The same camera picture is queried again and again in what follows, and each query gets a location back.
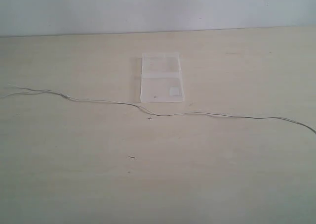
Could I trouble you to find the white wired earphones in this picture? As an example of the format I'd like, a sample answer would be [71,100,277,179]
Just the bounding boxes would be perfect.
[0,84,316,135]

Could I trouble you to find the clear plastic box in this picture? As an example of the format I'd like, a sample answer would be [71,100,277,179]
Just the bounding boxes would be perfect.
[140,52,185,103]

